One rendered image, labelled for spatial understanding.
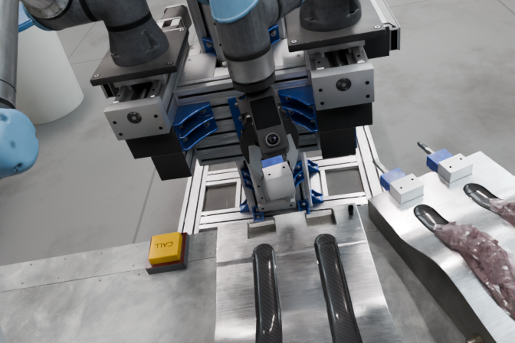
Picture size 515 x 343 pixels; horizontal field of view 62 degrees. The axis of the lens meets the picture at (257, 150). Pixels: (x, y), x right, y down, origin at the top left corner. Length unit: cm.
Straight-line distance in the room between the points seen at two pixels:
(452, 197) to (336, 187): 97
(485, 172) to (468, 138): 145
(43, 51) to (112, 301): 250
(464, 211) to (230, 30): 52
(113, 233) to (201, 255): 138
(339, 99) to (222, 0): 47
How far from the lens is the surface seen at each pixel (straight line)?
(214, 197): 188
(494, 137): 241
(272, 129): 67
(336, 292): 72
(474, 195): 90
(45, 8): 110
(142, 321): 87
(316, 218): 82
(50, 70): 330
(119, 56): 114
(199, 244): 93
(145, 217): 225
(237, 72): 67
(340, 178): 184
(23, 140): 55
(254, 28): 64
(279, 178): 78
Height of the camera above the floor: 149
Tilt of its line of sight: 39 degrees down
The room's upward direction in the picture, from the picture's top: 14 degrees counter-clockwise
